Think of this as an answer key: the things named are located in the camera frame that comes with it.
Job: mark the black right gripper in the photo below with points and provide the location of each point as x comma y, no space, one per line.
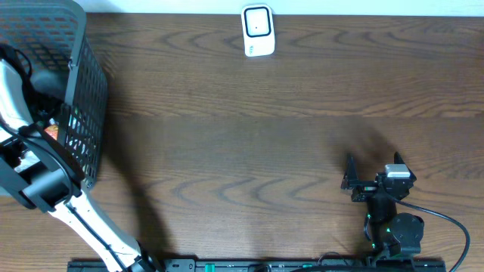
365,187

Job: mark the orange snack packet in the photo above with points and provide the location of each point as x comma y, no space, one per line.
52,129

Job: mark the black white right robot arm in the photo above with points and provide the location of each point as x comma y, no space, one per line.
393,235

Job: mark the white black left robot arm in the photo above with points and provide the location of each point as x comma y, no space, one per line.
40,173

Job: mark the white barcode scanner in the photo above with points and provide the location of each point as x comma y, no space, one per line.
258,30

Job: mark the grey plastic mesh basket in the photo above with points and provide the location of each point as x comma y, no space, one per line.
50,36

